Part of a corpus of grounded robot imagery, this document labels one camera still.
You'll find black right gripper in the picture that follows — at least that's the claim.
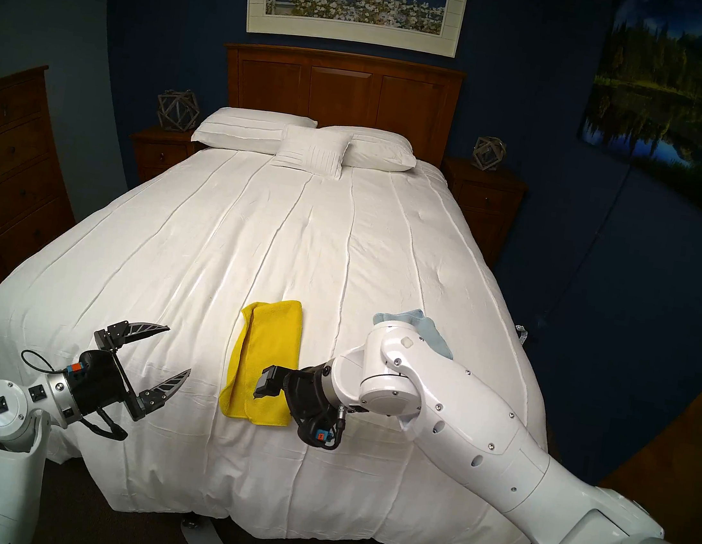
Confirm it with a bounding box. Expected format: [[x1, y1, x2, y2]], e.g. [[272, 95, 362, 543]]
[[247, 359, 354, 452]]

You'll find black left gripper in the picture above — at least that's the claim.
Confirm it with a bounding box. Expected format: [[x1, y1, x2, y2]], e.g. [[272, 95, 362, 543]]
[[62, 313, 197, 431]]

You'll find yellow hand towel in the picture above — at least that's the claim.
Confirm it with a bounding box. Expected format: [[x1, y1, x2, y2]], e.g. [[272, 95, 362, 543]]
[[216, 291, 310, 430]]

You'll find light blue hand towel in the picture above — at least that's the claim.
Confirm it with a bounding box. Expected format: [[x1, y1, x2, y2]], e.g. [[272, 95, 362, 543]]
[[377, 305, 461, 361]]

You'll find white bed with duvet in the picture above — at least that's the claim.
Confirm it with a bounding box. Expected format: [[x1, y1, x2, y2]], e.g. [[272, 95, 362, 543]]
[[0, 100, 588, 544]]

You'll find brown wooden nightstand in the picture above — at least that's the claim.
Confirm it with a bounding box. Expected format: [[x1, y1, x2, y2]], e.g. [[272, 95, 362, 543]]
[[124, 124, 206, 192], [429, 156, 531, 272]]

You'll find small pleated white cushion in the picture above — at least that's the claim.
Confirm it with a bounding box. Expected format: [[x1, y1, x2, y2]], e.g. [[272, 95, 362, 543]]
[[271, 122, 355, 182]]

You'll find brown wooden dresser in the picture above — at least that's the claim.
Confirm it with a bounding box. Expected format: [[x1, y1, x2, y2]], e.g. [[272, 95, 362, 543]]
[[0, 58, 98, 313]]

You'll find white bed pillow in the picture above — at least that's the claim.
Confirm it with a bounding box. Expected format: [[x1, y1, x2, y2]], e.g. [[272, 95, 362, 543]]
[[191, 101, 319, 162], [315, 121, 421, 176]]

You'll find brown wooden headboard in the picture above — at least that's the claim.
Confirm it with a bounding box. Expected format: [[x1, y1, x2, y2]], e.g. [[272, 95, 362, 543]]
[[211, 35, 468, 169]]

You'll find forest lake canvas print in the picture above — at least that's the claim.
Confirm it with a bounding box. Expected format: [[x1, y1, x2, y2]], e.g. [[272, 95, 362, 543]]
[[566, 0, 702, 240]]

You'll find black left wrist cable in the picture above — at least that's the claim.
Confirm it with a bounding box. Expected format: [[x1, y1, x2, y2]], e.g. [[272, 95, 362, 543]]
[[12, 349, 137, 441]]

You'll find geometric wire ornament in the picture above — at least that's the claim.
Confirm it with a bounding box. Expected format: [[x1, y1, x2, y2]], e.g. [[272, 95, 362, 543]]
[[153, 85, 204, 135], [469, 134, 509, 173]]

